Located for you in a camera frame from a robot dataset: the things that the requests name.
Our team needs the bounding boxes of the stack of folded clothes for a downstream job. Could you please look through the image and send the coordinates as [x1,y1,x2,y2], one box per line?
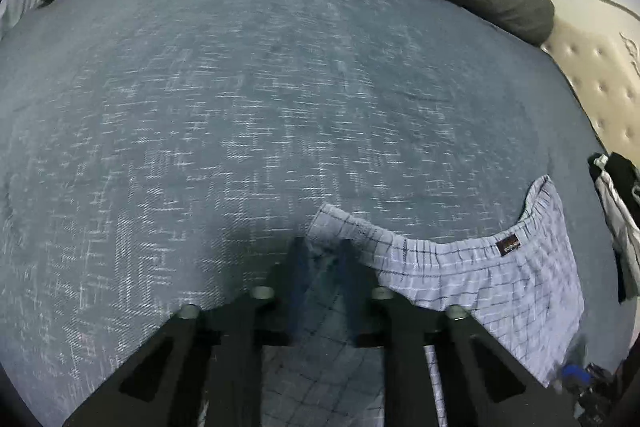
[587,152,640,304]

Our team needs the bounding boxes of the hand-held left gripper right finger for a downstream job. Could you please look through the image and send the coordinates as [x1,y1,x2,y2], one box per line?
[336,238,578,427]

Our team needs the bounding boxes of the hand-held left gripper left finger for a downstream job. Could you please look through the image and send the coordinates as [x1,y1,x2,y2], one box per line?
[62,237,312,427]

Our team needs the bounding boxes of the cream bed headboard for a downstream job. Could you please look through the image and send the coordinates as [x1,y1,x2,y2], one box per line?
[524,0,640,160]

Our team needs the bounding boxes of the blue plaid boxer shorts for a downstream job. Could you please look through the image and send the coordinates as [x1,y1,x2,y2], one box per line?
[197,175,586,427]

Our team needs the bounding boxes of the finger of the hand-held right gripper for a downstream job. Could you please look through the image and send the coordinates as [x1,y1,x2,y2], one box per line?
[560,364,608,400]

